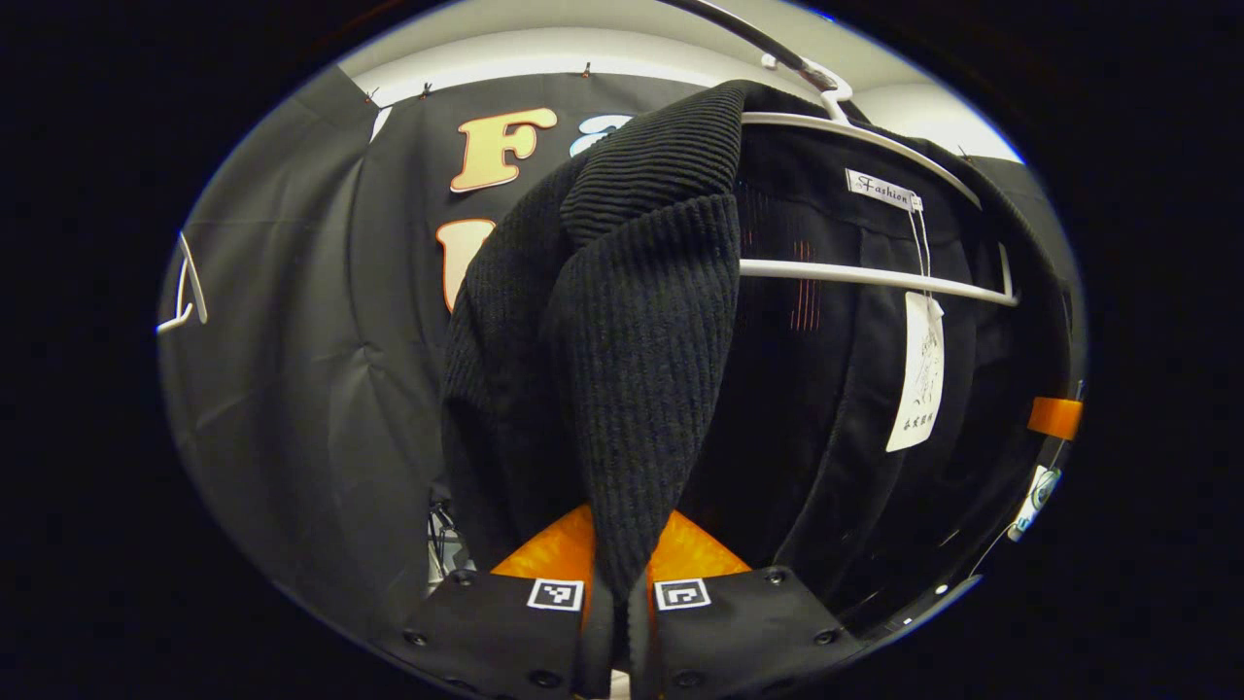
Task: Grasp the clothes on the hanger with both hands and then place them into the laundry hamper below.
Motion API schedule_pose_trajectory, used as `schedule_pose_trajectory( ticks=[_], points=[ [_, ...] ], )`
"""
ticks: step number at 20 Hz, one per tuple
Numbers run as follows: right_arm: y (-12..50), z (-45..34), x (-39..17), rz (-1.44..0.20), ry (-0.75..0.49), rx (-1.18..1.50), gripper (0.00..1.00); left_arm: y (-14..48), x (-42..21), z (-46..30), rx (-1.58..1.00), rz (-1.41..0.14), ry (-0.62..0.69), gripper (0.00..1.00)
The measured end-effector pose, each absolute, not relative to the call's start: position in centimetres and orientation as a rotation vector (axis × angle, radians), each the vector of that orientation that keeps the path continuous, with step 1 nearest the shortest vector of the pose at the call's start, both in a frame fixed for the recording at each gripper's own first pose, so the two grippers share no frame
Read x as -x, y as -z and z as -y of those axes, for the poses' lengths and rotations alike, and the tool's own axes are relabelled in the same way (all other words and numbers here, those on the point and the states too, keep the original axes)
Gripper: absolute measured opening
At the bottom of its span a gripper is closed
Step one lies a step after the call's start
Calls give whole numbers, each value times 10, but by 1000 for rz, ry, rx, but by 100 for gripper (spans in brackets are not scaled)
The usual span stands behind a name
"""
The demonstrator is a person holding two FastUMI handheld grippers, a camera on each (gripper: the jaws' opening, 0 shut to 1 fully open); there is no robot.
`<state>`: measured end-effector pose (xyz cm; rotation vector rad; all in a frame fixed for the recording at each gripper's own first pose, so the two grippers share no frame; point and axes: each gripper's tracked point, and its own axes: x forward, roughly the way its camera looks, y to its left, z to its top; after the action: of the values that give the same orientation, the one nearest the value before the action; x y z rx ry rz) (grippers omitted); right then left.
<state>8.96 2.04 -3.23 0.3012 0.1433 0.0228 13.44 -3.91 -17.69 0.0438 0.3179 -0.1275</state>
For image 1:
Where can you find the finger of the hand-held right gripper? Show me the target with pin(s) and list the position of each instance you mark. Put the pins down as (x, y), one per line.
(1054, 418)

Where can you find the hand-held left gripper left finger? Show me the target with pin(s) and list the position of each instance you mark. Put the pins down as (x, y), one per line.
(496, 632)

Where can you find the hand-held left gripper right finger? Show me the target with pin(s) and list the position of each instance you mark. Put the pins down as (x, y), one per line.
(739, 632)

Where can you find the black knit cardigan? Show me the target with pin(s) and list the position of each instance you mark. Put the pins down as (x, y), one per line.
(632, 340)

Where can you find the white plastic hanger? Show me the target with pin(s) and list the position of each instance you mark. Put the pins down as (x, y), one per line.
(855, 277)
(194, 282)

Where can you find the black clothes rack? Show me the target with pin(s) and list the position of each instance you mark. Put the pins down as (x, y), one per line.
(768, 41)

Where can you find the black backdrop cloth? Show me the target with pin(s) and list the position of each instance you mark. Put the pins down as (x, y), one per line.
(311, 389)

